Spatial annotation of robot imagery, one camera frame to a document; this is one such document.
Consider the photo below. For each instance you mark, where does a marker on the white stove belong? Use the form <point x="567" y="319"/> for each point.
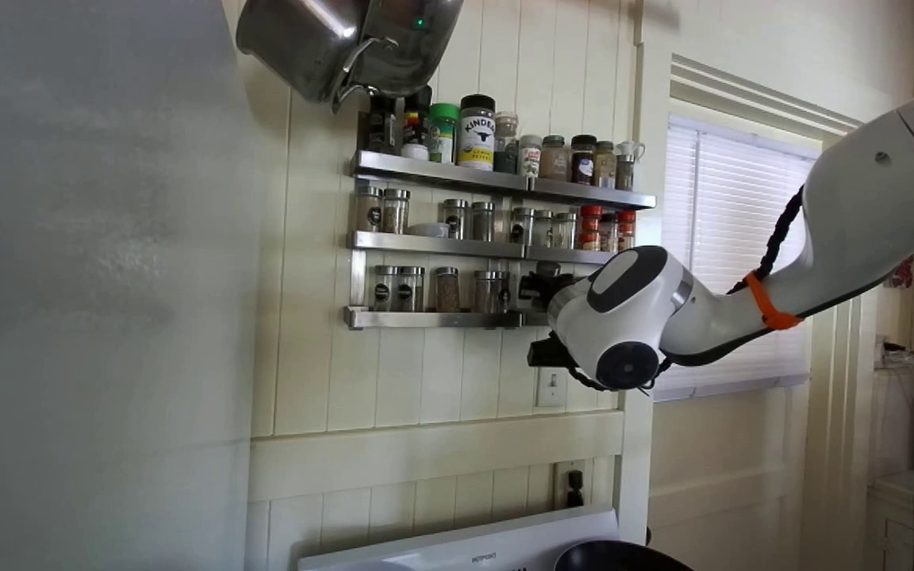
<point x="465" y="547"/>

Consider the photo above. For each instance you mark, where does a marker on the brown spice jar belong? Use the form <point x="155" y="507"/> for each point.
<point x="554" y="160"/>

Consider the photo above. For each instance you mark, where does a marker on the small white pitcher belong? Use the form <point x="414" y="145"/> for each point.
<point x="626" y="168"/>

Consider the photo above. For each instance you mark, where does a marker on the small tan spice jar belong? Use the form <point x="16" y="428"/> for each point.
<point x="604" y="166"/>

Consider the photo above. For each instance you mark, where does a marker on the window with white blinds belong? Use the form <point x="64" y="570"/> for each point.
<point x="727" y="222"/>

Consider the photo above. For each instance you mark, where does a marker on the small white dish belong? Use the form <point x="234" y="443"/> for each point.
<point x="428" y="230"/>

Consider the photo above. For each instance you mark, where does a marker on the dark lid spice jar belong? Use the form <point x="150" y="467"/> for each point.
<point x="582" y="162"/>

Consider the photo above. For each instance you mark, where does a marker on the black pan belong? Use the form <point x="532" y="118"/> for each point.
<point x="624" y="557"/>

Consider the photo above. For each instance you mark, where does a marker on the wide silver lid glass jar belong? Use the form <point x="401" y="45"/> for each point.
<point x="490" y="293"/>

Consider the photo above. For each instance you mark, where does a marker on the red lid spice jar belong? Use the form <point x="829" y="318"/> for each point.
<point x="626" y="231"/>
<point x="589" y="230"/>

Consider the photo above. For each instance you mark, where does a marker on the white label spice jar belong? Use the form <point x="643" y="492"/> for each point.
<point x="530" y="157"/>

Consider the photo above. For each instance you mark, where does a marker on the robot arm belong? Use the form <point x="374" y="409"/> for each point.
<point x="846" y="214"/>

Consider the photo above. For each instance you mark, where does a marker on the dark square bottle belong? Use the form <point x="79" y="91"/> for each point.
<point x="378" y="127"/>

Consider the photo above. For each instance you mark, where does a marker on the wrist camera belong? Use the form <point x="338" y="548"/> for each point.
<point x="548" y="354"/>

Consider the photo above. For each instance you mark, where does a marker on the wall socket with black plug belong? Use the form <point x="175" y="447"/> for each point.
<point x="574" y="485"/>

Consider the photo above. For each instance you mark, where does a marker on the large black lid spice bottle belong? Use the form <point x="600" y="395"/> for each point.
<point x="476" y="135"/>

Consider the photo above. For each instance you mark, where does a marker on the white wall switch plate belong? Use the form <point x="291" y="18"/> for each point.
<point x="551" y="388"/>

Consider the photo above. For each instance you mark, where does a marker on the green lid spice bottle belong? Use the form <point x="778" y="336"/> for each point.
<point x="442" y="135"/>

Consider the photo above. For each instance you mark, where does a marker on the small dark spice jar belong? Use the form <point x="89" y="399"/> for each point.
<point x="608" y="234"/>

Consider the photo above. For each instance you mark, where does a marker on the silver lid glass spice jar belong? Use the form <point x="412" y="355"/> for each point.
<point x="412" y="290"/>
<point x="482" y="223"/>
<point x="564" y="231"/>
<point x="455" y="220"/>
<point x="395" y="212"/>
<point x="543" y="230"/>
<point x="368" y="211"/>
<point x="384" y="290"/>
<point x="521" y="228"/>
<point x="447" y="292"/>

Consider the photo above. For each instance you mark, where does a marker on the white refrigerator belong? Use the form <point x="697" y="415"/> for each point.
<point x="92" y="285"/>

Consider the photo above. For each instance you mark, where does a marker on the cream cabinet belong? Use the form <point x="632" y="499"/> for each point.
<point x="901" y="531"/>

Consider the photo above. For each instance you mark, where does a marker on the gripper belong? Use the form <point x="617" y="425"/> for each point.
<point x="544" y="289"/>

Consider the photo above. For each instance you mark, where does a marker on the bottle with red yellow label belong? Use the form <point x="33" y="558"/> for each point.
<point x="415" y="127"/>

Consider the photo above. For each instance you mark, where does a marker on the red ornament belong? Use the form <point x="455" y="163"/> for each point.
<point x="904" y="274"/>

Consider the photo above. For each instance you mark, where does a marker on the clear glass spice jar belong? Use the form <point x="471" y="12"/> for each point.
<point x="506" y="143"/>

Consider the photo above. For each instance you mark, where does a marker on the steel wall spice rack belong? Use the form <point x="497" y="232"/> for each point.
<point x="441" y="319"/>

